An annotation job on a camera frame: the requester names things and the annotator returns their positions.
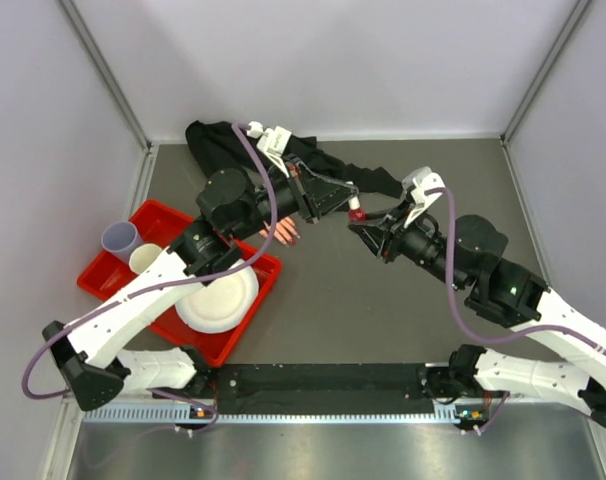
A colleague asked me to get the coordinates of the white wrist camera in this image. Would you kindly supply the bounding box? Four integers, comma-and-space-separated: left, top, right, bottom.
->
402, 166, 445, 227
246, 121, 292, 161

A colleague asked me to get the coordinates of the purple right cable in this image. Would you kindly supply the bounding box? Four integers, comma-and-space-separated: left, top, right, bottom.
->
422, 187, 606, 359

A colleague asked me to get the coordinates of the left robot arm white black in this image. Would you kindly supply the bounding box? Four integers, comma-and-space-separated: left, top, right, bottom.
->
42, 160, 359, 412

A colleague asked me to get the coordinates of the mannequin hand with red nails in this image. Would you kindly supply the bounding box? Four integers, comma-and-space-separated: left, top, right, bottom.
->
274, 217, 300, 246

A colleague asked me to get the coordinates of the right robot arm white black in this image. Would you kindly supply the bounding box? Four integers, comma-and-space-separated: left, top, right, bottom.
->
348, 204, 606, 429

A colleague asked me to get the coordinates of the red nail polish bottle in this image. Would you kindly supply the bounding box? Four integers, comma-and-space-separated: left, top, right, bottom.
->
348, 209, 367, 222

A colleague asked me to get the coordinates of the red plastic tray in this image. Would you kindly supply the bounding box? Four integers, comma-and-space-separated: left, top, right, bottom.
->
77, 200, 282, 367

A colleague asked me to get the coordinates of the grey slotted cable duct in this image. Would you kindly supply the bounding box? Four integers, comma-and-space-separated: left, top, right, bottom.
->
83, 403, 488, 426

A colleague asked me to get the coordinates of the purple plastic cup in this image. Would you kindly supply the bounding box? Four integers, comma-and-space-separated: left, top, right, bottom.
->
101, 221, 142, 264

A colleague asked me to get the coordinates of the white nail polish cap brush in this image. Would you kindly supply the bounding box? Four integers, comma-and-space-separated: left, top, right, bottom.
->
348, 194, 361, 210

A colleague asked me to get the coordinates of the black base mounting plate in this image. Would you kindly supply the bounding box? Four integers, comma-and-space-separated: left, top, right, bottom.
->
152, 362, 489, 415

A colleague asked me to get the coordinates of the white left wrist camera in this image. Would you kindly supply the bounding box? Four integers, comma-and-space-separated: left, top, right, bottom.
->
246, 121, 292, 161

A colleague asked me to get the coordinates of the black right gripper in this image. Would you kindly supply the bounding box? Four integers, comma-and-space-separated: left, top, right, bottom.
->
350, 197, 467, 292

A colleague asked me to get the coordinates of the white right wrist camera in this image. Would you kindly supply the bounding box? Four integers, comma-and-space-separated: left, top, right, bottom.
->
402, 166, 445, 227

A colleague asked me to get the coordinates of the black cloth garment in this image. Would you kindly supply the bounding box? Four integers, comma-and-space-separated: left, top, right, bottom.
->
185, 121, 403, 198

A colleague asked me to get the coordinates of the white paper plate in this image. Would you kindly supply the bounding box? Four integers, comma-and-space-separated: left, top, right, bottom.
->
175, 267, 259, 334

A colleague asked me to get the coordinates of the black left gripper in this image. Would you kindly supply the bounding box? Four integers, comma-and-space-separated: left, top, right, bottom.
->
231, 154, 358, 243

